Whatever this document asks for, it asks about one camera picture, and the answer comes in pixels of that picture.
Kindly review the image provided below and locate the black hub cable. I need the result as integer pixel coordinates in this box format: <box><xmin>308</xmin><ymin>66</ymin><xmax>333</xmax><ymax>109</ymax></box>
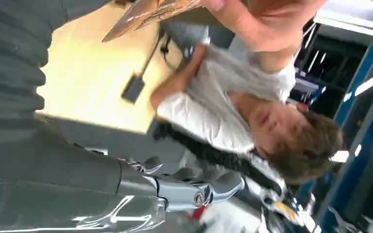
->
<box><xmin>139</xmin><ymin>31</ymin><xmax>167</xmax><ymax>79</ymax></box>

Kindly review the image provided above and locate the black looped cable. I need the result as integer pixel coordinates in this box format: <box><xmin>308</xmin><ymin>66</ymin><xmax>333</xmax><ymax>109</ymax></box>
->
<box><xmin>159</xmin><ymin>32</ymin><xmax>188</xmax><ymax>71</ymax></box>

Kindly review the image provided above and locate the person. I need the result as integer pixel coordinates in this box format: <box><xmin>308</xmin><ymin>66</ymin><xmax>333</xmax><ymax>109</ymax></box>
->
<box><xmin>149</xmin><ymin>0</ymin><xmax>345</xmax><ymax>191</ymax></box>

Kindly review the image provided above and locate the small black hub box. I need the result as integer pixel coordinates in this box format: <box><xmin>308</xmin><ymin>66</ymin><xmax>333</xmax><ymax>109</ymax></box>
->
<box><xmin>120</xmin><ymin>73</ymin><xmax>146</xmax><ymax>104</ymax></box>

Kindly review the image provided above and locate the person's right hand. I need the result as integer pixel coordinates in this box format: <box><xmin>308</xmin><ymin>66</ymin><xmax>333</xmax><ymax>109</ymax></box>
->
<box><xmin>202</xmin><ymin>0</ymin><xmax>328</xmax><ymax>54</ymax></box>

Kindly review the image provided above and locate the black chair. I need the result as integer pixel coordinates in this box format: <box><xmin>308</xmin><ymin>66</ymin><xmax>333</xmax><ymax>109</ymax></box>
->
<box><xmin>153</xmin><ymin>121</ymin><xmax>285</xmax><ymax>195</ymax></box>

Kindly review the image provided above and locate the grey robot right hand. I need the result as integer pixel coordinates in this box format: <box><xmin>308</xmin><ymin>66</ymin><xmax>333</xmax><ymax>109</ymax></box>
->
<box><xmin>0</xmin><ymin>115</ymin><xmax>247</xmax><ymax>233</ymax></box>

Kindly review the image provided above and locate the blue metal rack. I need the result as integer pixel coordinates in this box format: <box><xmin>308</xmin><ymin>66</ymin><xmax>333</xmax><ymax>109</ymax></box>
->
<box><xmin>294</xmin><ymin>13</ymin><xmax>373</xmax><ymax>233</ymax></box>

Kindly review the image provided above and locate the grey laptop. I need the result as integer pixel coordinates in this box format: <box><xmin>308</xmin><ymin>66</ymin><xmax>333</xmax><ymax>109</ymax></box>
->
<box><xmin>159</xmin><ymin>19</ymin><xmax>236</xmax><ymax>62</ymax></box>

